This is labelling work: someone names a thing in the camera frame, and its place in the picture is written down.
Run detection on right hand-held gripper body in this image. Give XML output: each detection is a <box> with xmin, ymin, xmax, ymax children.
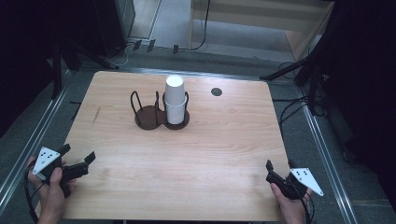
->
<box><xmin>265</xmin><ymin>167</ymin><xmax>325</xmax><ymax>201</ymax></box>

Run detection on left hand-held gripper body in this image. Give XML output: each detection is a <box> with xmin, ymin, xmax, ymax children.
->
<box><xmin>32</xmin><ymin>147</ymin><xmax>91</xmax><ymax>199</ymax></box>

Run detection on dark brown double cup holder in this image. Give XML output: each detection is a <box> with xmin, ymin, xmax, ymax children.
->
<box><xmin>130</xmin><ymin>90</ymin><xmax>191</xmax><ymax>131</ymax></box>

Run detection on stack of white paper cups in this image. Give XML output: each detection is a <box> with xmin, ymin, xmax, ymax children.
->
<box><xmin>163</xmin><ymin>94</ymin><xmax>189</xmax><ymax>125</ymax></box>

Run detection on single white paper cup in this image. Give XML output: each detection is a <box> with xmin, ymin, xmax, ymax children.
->
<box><xmin>164</xmin><ymin>75</ymin><xmax>186</xmax><ymax>105</ymax></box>

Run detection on person's left hand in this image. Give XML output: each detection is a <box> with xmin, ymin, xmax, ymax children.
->
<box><xmin>27</xmin><ymin>157</ymin><xmax>77</xmax><ymax>206</ymax></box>

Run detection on person's right hand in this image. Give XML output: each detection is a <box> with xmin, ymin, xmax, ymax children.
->
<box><xmin>270</xmin><ymin>182</ymin><xmax>313</xmax><ymax>224</ymax></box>

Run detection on black metal stand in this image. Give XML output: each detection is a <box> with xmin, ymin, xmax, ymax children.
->
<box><xmin>50</xmin><ymin>38</ymin><xmax>120</xmax><ymax>100</ymax></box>
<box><xmin>260</xmin><ymin>31</ymin><xmax>326</xmax><ymax>116</ymax></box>

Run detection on dark curtain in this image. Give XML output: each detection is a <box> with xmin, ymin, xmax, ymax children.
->
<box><xmin>0</xmin><ymin>0</ymin><xmax>104</xmax><ymax>138</ymax></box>
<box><xmin>311</xmin><ymin>0</ymin><xmax>396</xmax><ymax>206</ymax></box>

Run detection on black cabinet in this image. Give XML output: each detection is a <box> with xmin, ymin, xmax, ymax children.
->
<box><xmin>92</xmin><ymin>0</ymin><xmax>136</xmax><ymax>58</ymax></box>

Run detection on light wooden desk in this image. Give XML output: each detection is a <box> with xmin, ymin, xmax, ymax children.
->
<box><xmin>188</xmin><ymin>0</ymin><xmax>335</xmax><ymax>63</ymax></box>

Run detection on aluminium frame rail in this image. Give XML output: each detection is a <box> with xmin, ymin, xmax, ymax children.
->
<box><xmin>297</xmin><ymin>88</ymin><xmax>359</xmax><ymax>224</ymax></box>
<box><xmin>0</xmin><ymin>69</ymin><xmax>74</xmax><ymax>208</ymax></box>
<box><xmin>69</xmin><ymin>66</ymin><xmax>270</xmax><ymax>82</ymax></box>

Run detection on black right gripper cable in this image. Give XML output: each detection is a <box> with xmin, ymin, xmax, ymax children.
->
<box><xmin>295</xmin><ymin>183</ymin><xmax>316</xmax><ymax>224</ymax></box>

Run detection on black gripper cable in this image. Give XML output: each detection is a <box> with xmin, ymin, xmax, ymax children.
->
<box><xmin>295</xmin><ymin>183</ymin><xmax>316</xmax><ymax>224</ymax></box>
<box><xmin>23</xmin><ymin>167</ymin><xmax>45</xmax><ymax>224</ymax></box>

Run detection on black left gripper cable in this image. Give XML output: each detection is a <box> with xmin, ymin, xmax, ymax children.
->
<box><xmin>23</xmin><ymin>167</ymin><xmax>45</xmax><ymax>224</ymax></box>

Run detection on black floor cable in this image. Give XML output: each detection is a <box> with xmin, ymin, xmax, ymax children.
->
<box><xmin>272</xmin><ymin>96</ymin><xmax>314</xmax><ymax>132</ymax></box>

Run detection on white floor cable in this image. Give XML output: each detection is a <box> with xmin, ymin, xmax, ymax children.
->
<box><xmin>104</xmin><ymin>42</ymin><xmax>135</xmax><ymax>68</ymax></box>

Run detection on black hanging power cable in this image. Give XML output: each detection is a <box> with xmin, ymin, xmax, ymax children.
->
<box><xmin>186</xmin><ymin>0</ymin><xmax>212</xmax><ymax>51</ymax></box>

